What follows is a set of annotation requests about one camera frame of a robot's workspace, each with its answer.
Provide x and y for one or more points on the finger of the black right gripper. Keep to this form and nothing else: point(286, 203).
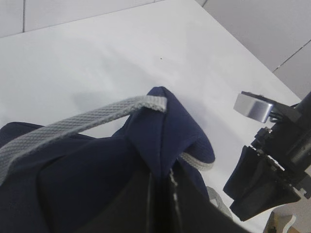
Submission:
point(250, 177)
point(279, 193)

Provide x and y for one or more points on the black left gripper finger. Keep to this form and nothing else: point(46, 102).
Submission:
point(178, 203)

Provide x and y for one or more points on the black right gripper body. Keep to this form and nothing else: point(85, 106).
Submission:
point(289, 140)

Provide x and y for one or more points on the navy insulated lunch bag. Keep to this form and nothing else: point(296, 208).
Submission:
point(69, 185)

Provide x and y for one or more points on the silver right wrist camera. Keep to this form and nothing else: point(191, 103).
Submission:
point(253, 107)

